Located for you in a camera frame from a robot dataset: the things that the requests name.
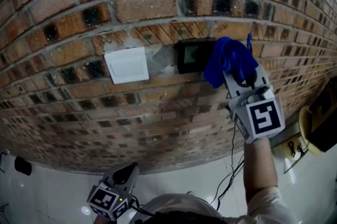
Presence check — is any blue cleaning cloth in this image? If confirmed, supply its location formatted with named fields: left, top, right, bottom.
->
left=203, top=33, right=259, bottom=89

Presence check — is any coiled black cable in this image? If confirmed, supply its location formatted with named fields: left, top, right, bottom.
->
left=286, top=140, right=309, bottom=159

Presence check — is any person's left forearm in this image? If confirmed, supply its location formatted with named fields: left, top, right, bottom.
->
left=93, top=215, right=114, bottom=224

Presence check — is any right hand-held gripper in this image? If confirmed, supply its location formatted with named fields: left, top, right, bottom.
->
left=223, top=64, right=286, bottom=144

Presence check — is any person's light shirt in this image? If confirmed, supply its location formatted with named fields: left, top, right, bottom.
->
left=135, top=185, right=300, bottom=224

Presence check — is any white wall switch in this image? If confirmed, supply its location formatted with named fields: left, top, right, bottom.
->
left=104, top=46, right=150, bottom=85

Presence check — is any black waste bin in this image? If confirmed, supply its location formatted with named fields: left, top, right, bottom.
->
left=14, top=155, right=33, bottom=177

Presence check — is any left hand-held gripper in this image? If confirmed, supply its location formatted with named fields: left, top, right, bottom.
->
left=86, top=162, right=140, bottom=221

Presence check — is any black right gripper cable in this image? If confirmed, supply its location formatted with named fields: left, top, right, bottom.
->
left=214, top=105, right=245, bottom=212

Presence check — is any black wall thermostat display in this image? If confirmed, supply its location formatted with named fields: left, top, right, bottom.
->
left=174, top=37, right=218, bottom=75

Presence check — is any small pale side table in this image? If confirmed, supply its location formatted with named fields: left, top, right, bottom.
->
left=271, top=132, right=310, bottom=174

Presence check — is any yellow round chair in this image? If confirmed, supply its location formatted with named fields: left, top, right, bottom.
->
left=299, top=106, right=330, bottom=157

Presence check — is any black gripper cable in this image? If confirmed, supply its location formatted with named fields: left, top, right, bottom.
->
left=128, top=195, right=156, bottom=217
left=214, top=105, right=245, bottom=212

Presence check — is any person's right forearm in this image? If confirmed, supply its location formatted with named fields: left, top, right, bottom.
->
left=242, top=138, right=279, bottom=202

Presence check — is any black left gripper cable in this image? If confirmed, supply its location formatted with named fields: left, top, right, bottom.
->
left=128, top=195, right=156, bottom=217

